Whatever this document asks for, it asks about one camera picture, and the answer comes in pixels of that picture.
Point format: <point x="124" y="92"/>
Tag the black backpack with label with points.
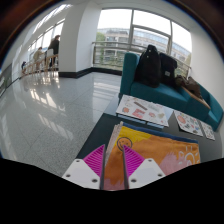
<point x="168" y="70"/>

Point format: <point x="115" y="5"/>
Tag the sticker sheet with round pictures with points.
<point x="188" y="123"/>

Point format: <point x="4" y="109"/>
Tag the brown jacket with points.
<point x="190" y="86"/>

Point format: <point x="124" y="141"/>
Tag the sticker sheet with red shapes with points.
<point x="141" y="110"/>

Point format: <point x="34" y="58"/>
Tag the wooden chairs group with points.
<point x="50" y="61"/>

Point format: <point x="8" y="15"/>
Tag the teal sofa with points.
<point x="156" y="95"/>

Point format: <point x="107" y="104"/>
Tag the person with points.
<point x="23" y="65"/>
<point x="37" y="54"/>
<point x="54" y="45"/>

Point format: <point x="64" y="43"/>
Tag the small sticker sheet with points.
<point x="207" y="130"/>

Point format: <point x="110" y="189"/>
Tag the large black backpack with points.
<point x="148" y="68"/>

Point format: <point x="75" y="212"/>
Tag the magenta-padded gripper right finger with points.
<point x="138" y="168"/>

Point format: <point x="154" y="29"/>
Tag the orange yellow cartoon print towel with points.
<point x="156" y="146"/>

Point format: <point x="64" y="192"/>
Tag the metal window railing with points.
<point x="110" y="45"/>

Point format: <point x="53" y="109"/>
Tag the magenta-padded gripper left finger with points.
<point x="90" y="168"/>

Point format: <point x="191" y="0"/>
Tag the wooden sofa table top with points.
<point x="199" y="99"/>

